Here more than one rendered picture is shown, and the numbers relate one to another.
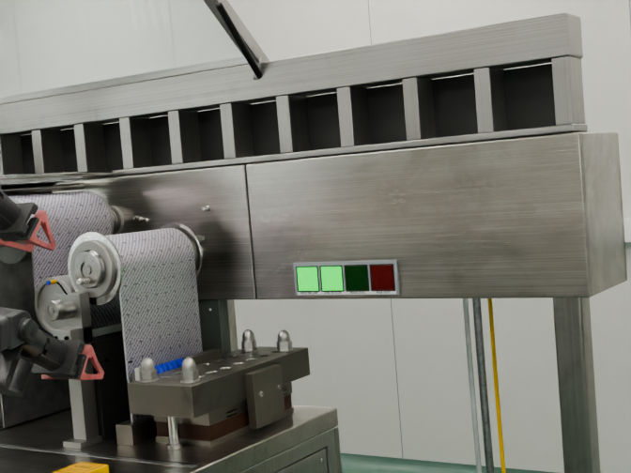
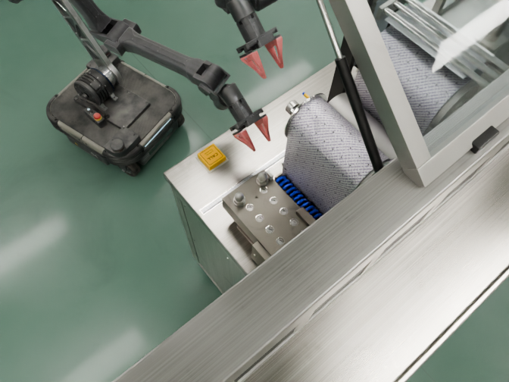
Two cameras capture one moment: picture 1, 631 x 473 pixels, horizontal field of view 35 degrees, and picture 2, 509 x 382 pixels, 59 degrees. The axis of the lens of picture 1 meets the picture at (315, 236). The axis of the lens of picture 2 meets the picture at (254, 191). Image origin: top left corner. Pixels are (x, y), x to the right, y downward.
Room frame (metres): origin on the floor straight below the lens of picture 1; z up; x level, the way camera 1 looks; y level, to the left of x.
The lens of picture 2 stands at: (2.08, -0.28, 2.20)
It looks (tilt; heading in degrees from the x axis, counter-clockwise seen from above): 63 degrees down; 106
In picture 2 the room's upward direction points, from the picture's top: 2 degrees clockwise
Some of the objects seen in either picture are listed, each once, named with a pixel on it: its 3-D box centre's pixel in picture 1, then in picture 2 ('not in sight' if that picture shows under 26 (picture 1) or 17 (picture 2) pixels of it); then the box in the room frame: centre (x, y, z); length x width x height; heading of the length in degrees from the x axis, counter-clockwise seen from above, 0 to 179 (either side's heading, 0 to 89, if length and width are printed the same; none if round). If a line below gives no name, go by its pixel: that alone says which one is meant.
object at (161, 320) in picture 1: (162, 324); (313, 184); (2.07, 0.33, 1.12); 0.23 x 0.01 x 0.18; 147
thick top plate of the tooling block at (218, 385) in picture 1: (223, 378); (286, 235); (2.04, 0.21, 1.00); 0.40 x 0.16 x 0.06; 147
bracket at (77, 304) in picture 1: (75, 370); not in sight; (1.98, 0.50, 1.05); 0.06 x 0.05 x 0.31; 147
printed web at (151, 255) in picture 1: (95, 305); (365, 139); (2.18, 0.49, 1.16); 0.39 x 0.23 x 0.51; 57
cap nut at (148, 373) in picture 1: (147, 369); (262, 176); (1.92, 0.34, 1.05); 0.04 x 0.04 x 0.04
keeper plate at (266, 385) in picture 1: (266, 395); (264, 262); (2.00, 0.12, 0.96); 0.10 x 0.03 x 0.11; 147
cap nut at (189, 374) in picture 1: (189, 369); (239, 197); (1.88, 0.26, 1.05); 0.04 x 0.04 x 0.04
